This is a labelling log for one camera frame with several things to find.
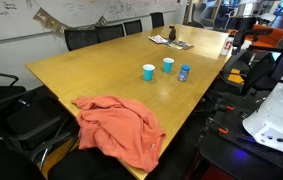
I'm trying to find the dark printed magazine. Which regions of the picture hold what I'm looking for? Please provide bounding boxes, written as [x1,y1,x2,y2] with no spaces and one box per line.
[165,39,195,51]

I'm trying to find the black mesh office chair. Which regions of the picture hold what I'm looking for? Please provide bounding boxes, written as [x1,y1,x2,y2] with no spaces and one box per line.
[63,28,100,52]
[95,23,125,43]
[149,12,165,29]
[123,19,144,36]

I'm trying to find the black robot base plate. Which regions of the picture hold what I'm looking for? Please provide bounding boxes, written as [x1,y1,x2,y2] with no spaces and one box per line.
[199,109,283,180]

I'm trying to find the small brown bottle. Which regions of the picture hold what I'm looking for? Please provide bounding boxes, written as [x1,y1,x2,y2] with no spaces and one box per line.
[168,25,177,42]

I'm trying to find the black stereo camera bar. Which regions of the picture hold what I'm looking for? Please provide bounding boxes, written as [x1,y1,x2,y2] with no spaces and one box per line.
[244,28,274,37]

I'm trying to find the black armrest office chair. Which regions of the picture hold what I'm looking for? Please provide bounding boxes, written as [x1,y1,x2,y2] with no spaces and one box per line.
[0,71,27,113]

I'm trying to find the orange armchair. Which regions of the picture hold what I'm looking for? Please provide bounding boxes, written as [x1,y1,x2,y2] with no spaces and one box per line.
[227,23,283,49]

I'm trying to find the orange crumpled cloth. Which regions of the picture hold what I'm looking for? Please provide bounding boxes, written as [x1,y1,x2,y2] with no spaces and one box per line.
[71,95,167,173]

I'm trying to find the brown bunting banner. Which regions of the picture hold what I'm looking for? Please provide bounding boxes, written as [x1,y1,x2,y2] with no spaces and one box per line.
[32,7,109,35]

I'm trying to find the black chair chrome legs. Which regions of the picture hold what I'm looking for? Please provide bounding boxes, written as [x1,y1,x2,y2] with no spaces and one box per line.
[0,89,80,171]

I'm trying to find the black chair backrest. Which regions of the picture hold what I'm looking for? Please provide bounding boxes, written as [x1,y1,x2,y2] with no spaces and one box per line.
[0,131,45,180]

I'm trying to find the white bottle red logo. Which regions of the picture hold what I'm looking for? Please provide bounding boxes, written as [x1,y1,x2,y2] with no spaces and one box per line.
[220,32,235,57]

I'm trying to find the black swivel chair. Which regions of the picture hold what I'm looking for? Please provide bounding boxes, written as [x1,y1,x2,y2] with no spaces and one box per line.
[214,49,283,98]

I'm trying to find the orange handled clamp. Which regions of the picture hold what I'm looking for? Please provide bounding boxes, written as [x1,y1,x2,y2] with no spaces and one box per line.
[215,103,236,113]
[210,125,230,136]

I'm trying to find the teal plastic cup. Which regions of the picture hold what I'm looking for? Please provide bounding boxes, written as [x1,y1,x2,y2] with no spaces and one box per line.
[162,57,175,74]
[142,63,156,82]

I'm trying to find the grey armchair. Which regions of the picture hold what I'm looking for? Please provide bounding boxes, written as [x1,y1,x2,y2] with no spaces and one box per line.
[190,2,215,29]

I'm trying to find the wall whiteboard with writing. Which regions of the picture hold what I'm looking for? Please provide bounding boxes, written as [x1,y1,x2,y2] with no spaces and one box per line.
[0,0,187,44]

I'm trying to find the blue lid labelled jar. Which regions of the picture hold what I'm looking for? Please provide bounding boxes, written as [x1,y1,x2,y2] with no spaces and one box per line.
[178,64,191,83]

